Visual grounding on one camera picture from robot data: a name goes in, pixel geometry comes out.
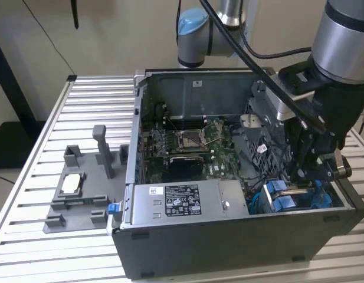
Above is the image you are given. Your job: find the hard disk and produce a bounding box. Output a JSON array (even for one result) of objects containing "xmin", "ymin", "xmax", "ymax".
[{"xmin": 265, "ymin": 179, "xmax": 333, "ymax": 212}]

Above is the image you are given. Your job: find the green Dell motherboard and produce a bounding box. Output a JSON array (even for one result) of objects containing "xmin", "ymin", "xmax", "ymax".
[{"xmin": 140, "ymin": 114, "xmax": 250, "ymax": 185}]

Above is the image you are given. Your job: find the thin metal locking lever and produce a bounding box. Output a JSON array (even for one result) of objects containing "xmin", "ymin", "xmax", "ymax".
[
  {"xmin": 204, "ymin": 124, "xmax": 221, "ymax": 146},
  {"xmin": 164, "ymin": 114, "xmax": 181, "ymax": 135}
]

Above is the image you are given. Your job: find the CPU socket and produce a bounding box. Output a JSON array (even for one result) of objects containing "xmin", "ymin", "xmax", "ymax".
[{"xmin": 174, "ymin": 129, "xmax": 205, "ymax": 150}]

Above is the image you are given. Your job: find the black graphics card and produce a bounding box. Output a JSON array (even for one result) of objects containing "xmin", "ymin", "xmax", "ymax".
[{"xmin": 169, "ymin": 155, "xmax": 205, "ymax": 181}]

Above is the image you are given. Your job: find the dark grey PC case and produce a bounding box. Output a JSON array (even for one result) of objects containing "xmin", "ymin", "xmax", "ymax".
[{"xmin": 112, "ymin": 67, "xmax": 364, "ymax": 281}]

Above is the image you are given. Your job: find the silver power supply unit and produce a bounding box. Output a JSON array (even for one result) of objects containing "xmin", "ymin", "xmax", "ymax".
[{"xmin": 131, "ymin": 179, "xmax": 249, "ymax": 228}]

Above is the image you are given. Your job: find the grey parts rack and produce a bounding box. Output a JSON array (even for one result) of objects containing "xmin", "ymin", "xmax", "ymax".
[{"xmin": 42, "ymin": 124, "xmax": 131, "ymax": 235}]

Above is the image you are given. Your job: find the silver CPU chip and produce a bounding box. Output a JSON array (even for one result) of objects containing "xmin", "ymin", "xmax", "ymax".
[{"xmin": 61, "ymin": 173, "xmax": 84, "ymax": 194}]

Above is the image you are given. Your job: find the black hanging object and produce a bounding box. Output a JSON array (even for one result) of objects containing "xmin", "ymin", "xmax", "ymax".
[{"xmin": 70, "ymin": 0, "xmax": 79, "ymax": 29}]

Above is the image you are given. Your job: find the black floor stand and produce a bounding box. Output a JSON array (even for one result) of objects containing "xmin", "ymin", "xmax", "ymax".
[{"xmin": 0, "ymin": 32, "xmax": 45, "ymax": 170}]

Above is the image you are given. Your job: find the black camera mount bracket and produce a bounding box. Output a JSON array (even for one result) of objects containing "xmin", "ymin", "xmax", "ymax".
[{"xmin": 277, "ymin": 63, "xmax": 330, "ymax": 100}]

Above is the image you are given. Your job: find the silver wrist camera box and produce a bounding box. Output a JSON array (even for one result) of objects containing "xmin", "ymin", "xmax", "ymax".
[{"xmin": 265, "ymin": 85, "xmax": 317, "ymax": 121}]

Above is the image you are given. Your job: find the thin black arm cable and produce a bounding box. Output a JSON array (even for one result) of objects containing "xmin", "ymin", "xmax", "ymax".
[{"xmin": 239, "ymin": 28, "xmax": 314, "ymax": 60}]

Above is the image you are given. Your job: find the black wire with white label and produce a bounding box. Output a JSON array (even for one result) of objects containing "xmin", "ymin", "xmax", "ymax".
[{"xmin": 252, "ymin": 141, "xmax": 288, "ymax": 177}]

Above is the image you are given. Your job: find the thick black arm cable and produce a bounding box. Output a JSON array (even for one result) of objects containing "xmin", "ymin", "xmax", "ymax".
[{"xmin": 199, "ymin": 0, "xmax": 329, "ymax": 133}]

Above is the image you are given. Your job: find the metal socket cover frame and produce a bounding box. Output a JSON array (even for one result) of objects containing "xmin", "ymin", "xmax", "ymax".
[{"xmin": 199, "ymin": 121, "xmax": 227, "ymax": 145}]

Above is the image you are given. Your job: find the blue disk wire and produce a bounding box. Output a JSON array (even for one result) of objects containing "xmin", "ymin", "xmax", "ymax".
[{"xmin": 245, "ymin": 188, "xmax": 267, "ymax": 215}]

